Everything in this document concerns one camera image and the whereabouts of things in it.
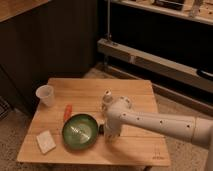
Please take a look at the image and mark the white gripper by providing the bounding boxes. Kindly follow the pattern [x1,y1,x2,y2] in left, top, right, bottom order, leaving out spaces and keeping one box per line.
[104,123,122,141]

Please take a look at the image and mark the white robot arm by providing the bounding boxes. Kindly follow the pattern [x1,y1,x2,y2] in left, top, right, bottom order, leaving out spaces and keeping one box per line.
[102,97,213,171]

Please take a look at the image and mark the small white bottle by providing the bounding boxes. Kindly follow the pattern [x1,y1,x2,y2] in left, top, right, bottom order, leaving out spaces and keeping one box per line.
[101,90,113,115]

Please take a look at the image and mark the green bowl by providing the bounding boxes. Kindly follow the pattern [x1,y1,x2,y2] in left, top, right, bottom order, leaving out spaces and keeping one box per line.
[62,114,99,150]

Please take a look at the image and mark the wooden folding table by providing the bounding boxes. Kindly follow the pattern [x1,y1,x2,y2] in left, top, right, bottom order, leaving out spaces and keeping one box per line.
[17,78,170,166]

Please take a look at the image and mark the orange carrot toy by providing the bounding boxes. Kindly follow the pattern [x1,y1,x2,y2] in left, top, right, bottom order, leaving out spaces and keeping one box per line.
[63,105,72,122]

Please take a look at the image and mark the white sponge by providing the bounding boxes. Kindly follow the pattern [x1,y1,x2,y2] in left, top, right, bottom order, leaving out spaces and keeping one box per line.
[36,130,56,154]

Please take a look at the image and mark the translucent plastic cup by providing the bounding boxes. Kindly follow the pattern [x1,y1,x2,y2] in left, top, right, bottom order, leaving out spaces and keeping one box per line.
[36,85,54,107]

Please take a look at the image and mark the grey metal shelf rail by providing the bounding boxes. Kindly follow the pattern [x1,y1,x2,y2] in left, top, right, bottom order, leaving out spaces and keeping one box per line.
[97,38,213,93]

